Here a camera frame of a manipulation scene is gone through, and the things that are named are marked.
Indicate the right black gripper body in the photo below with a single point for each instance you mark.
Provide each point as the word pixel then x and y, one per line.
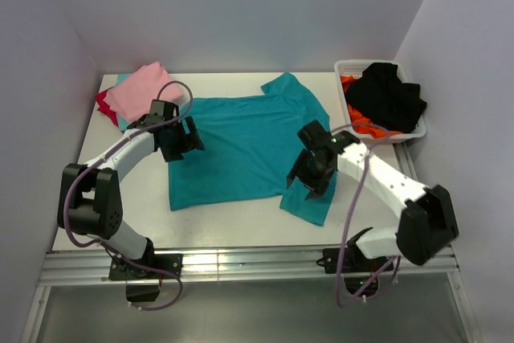
pixel 314 171

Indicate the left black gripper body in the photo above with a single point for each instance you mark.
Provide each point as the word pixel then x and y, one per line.
pixel 175 135

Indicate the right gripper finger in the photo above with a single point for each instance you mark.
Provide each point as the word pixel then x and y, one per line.
pixel 299 169
pixel 318 188

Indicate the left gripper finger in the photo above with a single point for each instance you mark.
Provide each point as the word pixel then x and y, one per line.
pixel 171 154
pixel 192 137

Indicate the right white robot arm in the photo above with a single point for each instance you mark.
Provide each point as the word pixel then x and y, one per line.
pixel 426 217

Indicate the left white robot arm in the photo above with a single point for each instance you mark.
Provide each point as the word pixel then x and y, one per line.
pixel 90 206

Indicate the folded light teal t shirt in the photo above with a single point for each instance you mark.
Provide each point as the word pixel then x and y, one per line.
pixel 124 101

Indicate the folded pink t shirt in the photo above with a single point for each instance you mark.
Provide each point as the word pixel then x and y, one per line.
pixel 148 80

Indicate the orange t shirt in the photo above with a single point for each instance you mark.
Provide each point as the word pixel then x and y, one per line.
pixel 370 103

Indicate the folded red t shirt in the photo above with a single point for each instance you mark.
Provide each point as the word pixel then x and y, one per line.
pixel 104 107

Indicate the black t shirt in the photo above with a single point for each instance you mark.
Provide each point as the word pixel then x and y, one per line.
pixel 407 96

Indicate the white plastic basket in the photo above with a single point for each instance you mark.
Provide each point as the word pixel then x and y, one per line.
pixel 355 67

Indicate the aluminium rail frame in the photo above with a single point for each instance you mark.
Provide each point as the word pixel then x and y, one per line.
pixel 251 275

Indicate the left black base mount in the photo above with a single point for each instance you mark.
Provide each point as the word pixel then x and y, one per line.
pixel 143 286

